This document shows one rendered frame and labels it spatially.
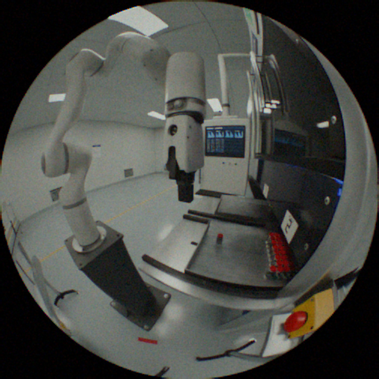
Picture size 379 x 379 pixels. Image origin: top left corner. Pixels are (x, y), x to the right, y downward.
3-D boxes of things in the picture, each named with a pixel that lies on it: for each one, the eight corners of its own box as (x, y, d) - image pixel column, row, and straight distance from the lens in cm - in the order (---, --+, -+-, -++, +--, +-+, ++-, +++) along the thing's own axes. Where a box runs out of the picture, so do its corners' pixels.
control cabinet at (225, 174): (245, 191, 132) (250, 120, 133) (244, 197, 114) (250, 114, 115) (204, 185, 141) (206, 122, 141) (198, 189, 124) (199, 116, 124)
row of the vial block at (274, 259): (269, 241, 51) (273, 232, 49) (277, 280, 40) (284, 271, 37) (265, 241, 50) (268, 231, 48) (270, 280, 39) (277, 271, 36)
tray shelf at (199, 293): (265, 204, 90) (266, 202, 89) (292, 307, 43) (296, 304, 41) (204, 195, 89) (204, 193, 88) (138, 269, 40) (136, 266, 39)
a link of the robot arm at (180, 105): (196, 92, 20) (196, 108, 18) (210, 110, 27) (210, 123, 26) (154, 103, 24) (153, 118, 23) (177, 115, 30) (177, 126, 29)
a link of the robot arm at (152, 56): (137, 70, 54) (184, 121, 36) (116, 46, 45) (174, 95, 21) (157, 57, 55) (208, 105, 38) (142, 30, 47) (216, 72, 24)
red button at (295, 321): (298, 313, 28) (312, 304, 25) (296, 330, 28) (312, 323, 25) (282, 316, 26) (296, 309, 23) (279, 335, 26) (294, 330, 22)
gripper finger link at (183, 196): (185, 174, 20) (186, 208, 22) (192, 172, 22) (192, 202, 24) (170, 174, 21) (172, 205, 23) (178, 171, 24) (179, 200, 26)
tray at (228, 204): (268, 205, 85) (269, 201, 84) (278, 227, 63) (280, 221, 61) (221, 198, 81) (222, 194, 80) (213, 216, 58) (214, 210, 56)
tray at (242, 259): (281, 237, 57) (284, 230, 55) (295, 289, 43) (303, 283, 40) (209, 225, 51) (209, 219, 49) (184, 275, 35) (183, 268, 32)
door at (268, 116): (259, 155, 106) (257, 93, 123) (275, 155, 61) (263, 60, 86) (258, 155, 106) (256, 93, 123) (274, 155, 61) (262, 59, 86)
